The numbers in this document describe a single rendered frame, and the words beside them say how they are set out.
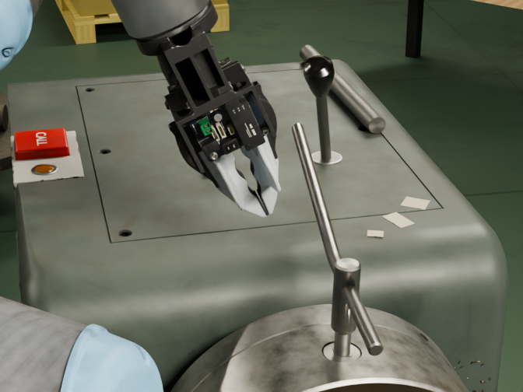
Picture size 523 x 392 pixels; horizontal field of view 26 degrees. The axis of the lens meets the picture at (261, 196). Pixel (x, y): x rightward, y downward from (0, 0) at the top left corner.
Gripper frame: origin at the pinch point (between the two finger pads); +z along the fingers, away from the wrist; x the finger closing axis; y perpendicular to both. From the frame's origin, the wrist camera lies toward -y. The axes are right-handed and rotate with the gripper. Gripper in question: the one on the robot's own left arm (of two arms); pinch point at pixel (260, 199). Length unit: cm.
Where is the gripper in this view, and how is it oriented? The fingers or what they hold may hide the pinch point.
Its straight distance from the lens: 104.6
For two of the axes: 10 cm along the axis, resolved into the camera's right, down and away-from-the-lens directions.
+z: 3.8, 7.9, 4.8
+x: 9.0, -4.4, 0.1
